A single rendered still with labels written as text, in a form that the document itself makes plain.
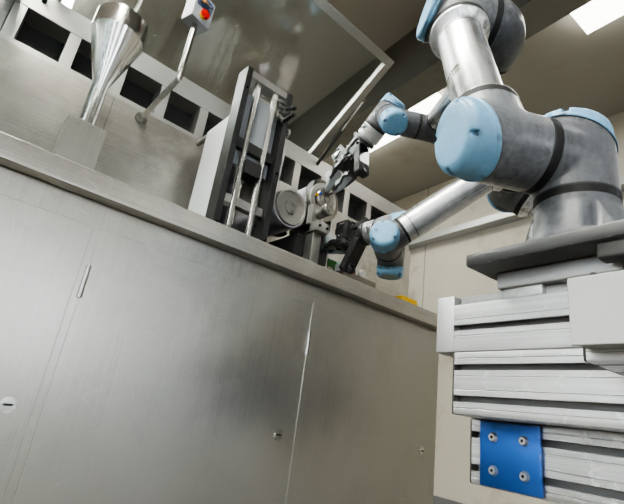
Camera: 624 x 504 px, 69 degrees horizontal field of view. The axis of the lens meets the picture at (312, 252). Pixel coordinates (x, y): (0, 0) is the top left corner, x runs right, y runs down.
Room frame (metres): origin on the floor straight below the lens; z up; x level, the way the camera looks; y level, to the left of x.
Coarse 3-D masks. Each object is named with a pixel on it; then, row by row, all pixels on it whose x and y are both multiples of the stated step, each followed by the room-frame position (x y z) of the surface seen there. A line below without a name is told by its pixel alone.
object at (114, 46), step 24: (96, 24) 0.95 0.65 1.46; (120, 24) 0.94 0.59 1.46; (96, 48) 0.96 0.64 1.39; (120, 48) 0.97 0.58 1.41; (96, 72) 0.98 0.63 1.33; (120, 72) 1.01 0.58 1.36; (96, 96) 0.99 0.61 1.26; (72, 120) 0.95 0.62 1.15; (96, 120) 1.01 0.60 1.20; (72, 144) 0.96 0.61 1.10; (96, 144) 0.99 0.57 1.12
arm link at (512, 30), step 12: (504, 0) 0.66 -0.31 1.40; (504, 12) 0.66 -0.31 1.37; (516, 12) 0.67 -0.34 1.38; (504, 24) 0.67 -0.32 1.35; (516, 24) 0.68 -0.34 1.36; (504, 36) 0.69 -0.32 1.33; (516, 36) 0.70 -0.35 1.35; (492, 48) 0.72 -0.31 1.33; (504, 48) 0.72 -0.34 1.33; (516, 48) 0.73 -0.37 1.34; (504, 60) 0.75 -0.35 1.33; (516, 60) 0.77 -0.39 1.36; (504, 72) 0.80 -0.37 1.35; (444, 96) 0.95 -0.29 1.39; (444, 108) 0.98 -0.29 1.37; (420, 120) 1.07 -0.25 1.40; (432, 120) 1.04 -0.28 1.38; (420, 132) 1.09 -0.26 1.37; (432, 132) 1.08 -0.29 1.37
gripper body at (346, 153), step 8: (360, 136) 1.20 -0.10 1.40; (352, 144) 1.25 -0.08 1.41; (368, 144) 1.20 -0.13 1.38; (344, 152) 1.24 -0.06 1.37; (352, 152) 1.24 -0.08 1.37; (336, 160) 1.27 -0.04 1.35; (344, 160) 1.24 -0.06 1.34; (352, 160) 1.24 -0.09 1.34; (344, 168) 1.26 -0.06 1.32; (352, 168) 1.27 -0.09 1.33
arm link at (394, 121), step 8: (392, 104) 1.11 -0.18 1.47; (384, 112) 1.06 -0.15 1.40; (392, 112) 1.04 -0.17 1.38; (400, 112) 1.04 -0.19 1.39; (408, 112) 1.07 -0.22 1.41; (416, 112) 1.08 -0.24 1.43; (376, 120) 1.14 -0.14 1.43; (384, 120) 1.06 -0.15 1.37; (392, 120) 1.05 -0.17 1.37; (400, 120) 1.05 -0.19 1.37; (408, 120) 1.07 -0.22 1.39; (416, 120) 1.07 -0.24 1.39; (384, 128) 1.07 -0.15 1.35; (392, 128) 1.07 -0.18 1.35; (400, 128) 1.07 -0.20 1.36; (408, 128) 1.08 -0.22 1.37; (416, 128) 1.08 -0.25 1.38; (408, 136) 1.11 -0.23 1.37
